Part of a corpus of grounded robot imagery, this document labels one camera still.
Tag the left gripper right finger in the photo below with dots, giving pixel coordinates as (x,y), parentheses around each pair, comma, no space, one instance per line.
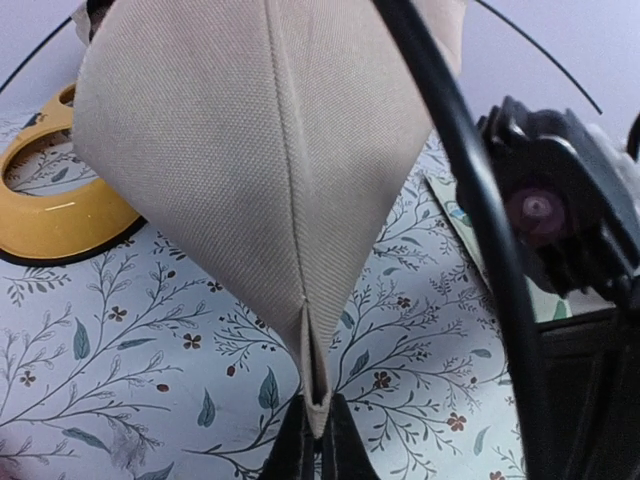
(344,456)

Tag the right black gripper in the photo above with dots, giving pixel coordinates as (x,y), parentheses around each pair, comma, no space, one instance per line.
(592,366)

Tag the avocado print pet mat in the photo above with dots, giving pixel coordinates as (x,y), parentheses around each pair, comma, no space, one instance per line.
(547,306)

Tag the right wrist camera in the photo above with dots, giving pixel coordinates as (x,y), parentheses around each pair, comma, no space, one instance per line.
(572,200)

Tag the floral table cloth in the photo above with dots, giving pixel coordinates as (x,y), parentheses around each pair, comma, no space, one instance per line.
(137,365)

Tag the yellow double bowl holder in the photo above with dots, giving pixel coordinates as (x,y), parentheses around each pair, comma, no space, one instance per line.
(49,231)

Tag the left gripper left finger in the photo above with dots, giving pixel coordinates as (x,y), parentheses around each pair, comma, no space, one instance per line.
(291,456)

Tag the beige pet tent fabric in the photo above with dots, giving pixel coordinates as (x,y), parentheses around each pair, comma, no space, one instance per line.
(268,140)

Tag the black tent pole two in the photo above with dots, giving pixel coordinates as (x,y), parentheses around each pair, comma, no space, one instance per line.
(484,4)

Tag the black tent pole one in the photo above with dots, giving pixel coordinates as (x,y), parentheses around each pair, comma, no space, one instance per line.
(483,203)

